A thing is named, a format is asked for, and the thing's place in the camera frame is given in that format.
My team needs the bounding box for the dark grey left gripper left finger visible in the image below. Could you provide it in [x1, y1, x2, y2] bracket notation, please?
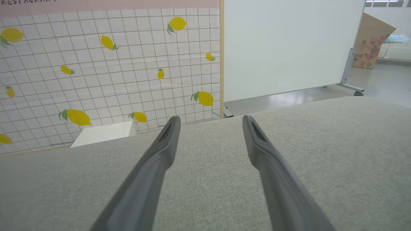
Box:
[90, 116, 181, 231]

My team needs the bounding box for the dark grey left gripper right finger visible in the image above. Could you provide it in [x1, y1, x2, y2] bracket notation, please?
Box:
[242, 115, 337, 231]

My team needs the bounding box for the grey fabric sofa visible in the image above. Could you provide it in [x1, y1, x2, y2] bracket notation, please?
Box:
[0, 96, 411, 231]

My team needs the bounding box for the lemon print backdrop panel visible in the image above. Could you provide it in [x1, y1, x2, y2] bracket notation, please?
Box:
[0, 0, 224, 156]

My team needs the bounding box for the white partition board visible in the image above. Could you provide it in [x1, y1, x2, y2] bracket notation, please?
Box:
[224, 0, 366, 103]

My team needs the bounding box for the brown printed cardboard box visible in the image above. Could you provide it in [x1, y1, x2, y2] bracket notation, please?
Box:
[352, 13, 396, 69]

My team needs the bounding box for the white background table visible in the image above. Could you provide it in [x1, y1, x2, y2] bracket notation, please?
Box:
[377, 40, 411, 62]

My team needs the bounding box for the light blue bundle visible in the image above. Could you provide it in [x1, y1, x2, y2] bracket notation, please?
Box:
[384, 34, 411, 44]

